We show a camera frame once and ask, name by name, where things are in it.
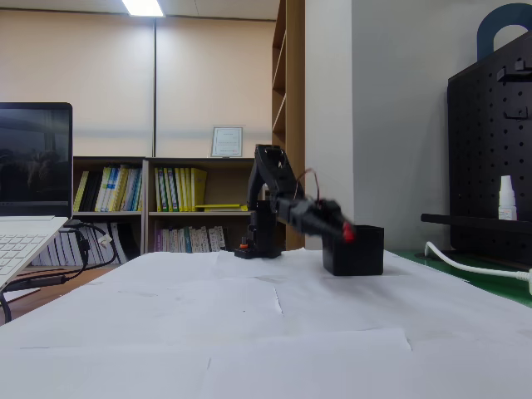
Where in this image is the black square plastic box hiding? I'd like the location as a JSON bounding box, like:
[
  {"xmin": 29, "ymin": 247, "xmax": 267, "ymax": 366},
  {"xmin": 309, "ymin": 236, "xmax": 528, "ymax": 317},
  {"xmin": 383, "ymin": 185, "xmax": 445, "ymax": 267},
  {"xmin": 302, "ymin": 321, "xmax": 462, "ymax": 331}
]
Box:
[{"xmin": 322, "ymin": 224, "xmax": 385, "ymax": 277}]

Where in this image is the white paper sheet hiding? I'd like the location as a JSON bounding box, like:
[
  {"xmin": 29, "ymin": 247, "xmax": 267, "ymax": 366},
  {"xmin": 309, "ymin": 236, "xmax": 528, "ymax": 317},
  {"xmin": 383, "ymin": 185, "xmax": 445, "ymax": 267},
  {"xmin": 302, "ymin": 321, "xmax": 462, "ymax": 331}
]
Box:
[
  {"xmin": 206, "ymin": 328, "xmax": 413, "ymax": 399},
  {"xmin": 0, "ymin": 277, "xmax": 285, "ymax": 351},
  {"xmin": 82, "ymin": 250, "xmax": 222, "ymax": 292},
  {"xmin": 0, "ymin": 343, "xmax": 214, "ymax": 399},
  {"xmin": 257, "ymin": 272, "xmax": 491, "ymax": 334},
  {"xmin": 405, "ymin": 307, "xmax": 532, "ymax": 399},
  {"xmin": 214, "ymin": 248, "xmax": 400, "ymax": 284}
]

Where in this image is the tall wooden bookshelf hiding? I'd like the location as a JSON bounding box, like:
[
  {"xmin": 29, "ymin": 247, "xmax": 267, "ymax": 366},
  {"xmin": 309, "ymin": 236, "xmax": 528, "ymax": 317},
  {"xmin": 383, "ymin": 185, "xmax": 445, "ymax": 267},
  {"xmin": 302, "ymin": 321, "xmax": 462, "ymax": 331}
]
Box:
[{"xmin": 271, "ymin": 0, "xmax": 307, "ymax": 252}]

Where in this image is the wide low wooden bookshelf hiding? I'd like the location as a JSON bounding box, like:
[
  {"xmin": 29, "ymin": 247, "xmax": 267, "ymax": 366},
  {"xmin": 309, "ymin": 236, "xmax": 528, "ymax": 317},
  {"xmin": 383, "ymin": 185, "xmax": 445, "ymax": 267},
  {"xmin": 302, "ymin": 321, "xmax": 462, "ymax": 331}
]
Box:
[{"xmin": 143, "ymin": 156, "xmax": 267, "ymax": 254}]

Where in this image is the flat yellow folder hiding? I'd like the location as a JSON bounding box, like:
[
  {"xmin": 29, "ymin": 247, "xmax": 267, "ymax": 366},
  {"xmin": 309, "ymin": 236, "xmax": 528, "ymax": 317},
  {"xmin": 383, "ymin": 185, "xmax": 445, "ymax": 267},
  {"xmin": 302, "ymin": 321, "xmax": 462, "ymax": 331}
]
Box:
[{"xmin": 195, "ymin": 202, "xmax": 244, "ymax": 214}]

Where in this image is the framed white certificate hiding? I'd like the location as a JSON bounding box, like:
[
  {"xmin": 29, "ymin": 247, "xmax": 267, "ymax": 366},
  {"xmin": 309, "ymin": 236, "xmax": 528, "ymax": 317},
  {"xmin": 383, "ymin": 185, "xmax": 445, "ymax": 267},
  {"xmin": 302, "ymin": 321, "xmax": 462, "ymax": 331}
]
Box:
[{"xmin": 209, "ymin": 126, "xmax": 244, "ymax": 159}]

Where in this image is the black pegboard shelf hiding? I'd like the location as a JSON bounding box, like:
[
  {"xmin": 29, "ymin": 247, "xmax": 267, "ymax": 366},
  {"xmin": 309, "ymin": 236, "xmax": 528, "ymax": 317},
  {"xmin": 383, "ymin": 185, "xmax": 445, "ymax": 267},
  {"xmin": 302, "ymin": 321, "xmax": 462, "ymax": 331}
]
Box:
[{"xmin": 420, "ymin": 213, "xmax": 532, "ymax": 234}]

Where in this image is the black pegboard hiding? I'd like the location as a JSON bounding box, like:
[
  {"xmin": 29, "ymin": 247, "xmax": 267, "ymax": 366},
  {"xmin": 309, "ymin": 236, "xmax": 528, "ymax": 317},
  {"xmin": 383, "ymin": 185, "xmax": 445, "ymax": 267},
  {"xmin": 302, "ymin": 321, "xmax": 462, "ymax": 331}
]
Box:
[{"xmin": 446, "ymin": 31, "xmax": 532, "ymax": 267}]

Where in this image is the small white dropper bottle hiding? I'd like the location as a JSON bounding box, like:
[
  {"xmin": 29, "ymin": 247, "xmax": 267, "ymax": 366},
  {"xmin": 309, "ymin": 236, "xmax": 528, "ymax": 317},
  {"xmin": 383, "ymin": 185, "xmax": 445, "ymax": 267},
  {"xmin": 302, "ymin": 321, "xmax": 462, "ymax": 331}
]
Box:
[{"xmin": 497, "ymin": 175, "xmax": 520, "ymax": 220}]

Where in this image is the narrow low wooden bookshelf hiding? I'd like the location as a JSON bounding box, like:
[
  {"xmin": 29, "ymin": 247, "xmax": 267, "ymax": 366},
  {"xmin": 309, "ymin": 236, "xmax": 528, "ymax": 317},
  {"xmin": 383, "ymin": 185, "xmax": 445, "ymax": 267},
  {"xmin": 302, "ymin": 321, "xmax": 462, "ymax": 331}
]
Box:
[{"xmin": 71, "ymin": 156, "xmax": 147, "ymax": 267}]

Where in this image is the dark blue arched object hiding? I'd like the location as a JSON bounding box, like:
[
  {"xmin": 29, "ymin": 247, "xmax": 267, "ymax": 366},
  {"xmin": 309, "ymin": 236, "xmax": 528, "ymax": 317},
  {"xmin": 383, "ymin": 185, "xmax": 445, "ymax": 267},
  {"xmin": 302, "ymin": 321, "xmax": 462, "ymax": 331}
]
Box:
[{"xmin": 476, "ymin": 2, "xmax": 532, "ymax": 62}]

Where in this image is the rectangular ceiling light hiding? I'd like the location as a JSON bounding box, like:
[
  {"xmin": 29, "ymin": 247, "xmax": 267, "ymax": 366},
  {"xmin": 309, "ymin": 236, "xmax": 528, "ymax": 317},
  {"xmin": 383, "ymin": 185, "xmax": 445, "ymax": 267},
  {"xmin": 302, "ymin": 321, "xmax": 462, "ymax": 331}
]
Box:
[{"xmin": 121, "ymin": 0, "xmax": 166, "ymax": 18}]

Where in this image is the white laptop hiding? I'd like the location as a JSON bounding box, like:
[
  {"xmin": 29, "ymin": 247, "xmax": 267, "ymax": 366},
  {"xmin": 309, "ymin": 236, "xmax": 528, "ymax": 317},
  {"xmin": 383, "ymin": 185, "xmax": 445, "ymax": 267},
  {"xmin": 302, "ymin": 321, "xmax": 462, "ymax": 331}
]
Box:
[{"xmin": 0, "ymin": 102, "xmax": 74, "ymax": 288}]

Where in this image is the red white servo wire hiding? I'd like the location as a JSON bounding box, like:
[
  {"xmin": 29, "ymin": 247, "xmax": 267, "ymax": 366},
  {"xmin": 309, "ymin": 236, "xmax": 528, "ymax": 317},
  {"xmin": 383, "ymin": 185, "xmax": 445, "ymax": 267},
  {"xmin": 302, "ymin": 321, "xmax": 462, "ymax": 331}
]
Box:
[{"xmin": 295, "ymin": 168, "xmax": 327, "ymax": 209}]

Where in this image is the yellow ring binder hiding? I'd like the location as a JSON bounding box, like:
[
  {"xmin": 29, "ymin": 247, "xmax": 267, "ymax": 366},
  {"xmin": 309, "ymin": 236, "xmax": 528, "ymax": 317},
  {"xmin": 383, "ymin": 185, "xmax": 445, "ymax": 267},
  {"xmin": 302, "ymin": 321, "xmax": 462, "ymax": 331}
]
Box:
[{"xmin": 190, "ymin": 167, "xmax": 209, "ymax": 213}]

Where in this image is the white power strip cable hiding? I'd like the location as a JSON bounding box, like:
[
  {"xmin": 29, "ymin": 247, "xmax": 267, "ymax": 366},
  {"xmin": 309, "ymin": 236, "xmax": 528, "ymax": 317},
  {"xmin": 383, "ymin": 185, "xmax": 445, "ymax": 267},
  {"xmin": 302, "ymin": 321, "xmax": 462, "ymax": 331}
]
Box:
[{"xmin": 423, "ymin": 241, "xmax": 532, "ymax": 280}]

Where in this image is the black laptop cable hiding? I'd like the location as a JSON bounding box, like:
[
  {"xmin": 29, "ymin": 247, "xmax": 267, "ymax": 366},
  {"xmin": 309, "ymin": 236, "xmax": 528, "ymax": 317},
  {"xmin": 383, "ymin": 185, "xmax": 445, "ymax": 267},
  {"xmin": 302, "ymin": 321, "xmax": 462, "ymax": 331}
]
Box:
[
  {"xmin": 62, "ymin": 219, "xmax": 121, "ymax": 271},
  {"xmin": 0, "ymin": 232, "xmax": 91, "ymax": 325}
]

